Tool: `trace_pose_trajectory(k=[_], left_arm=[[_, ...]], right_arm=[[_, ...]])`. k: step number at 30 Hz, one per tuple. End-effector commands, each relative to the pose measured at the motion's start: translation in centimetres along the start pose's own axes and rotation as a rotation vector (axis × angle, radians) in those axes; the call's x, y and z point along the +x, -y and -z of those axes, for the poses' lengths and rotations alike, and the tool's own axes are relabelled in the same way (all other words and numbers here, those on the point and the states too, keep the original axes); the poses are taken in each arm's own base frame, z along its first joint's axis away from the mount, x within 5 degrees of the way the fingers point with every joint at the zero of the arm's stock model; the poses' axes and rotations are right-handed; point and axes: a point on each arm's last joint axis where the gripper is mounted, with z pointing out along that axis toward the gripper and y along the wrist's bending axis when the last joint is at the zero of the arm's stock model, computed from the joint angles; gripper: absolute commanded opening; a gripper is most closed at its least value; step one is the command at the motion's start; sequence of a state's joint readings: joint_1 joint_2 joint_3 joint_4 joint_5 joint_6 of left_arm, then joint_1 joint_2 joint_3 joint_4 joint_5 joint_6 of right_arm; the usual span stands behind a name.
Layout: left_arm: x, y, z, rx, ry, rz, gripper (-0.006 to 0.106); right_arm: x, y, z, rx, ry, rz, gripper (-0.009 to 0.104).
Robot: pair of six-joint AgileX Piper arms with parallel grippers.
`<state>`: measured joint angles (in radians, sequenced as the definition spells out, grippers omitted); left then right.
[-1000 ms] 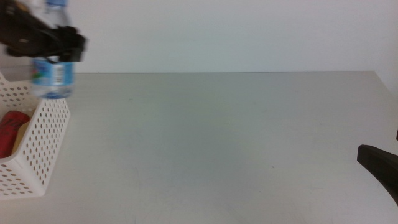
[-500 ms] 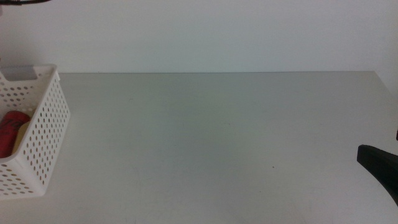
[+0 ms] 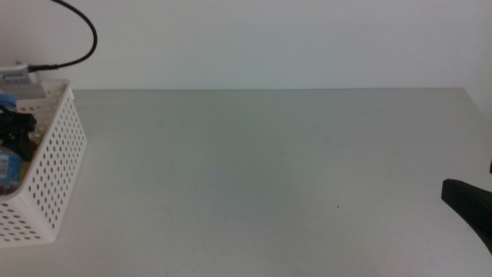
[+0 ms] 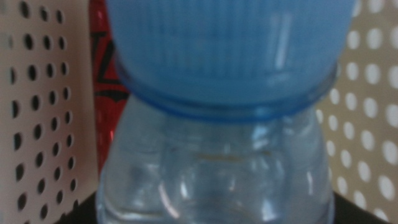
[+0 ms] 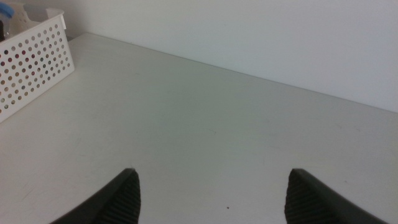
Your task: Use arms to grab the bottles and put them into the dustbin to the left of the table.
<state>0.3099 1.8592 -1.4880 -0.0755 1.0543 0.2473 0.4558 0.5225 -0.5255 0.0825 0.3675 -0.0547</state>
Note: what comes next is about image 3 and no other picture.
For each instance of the white perforated plastic basket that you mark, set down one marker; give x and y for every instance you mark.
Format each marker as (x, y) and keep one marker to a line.
(57, 154)

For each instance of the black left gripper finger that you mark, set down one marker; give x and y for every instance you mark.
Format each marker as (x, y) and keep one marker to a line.
(24, 148)

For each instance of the clear water bottle blue cap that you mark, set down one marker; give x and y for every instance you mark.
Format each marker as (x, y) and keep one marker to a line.
(9, 169)

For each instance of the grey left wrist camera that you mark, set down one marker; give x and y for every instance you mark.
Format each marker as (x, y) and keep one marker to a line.
(15, 75)

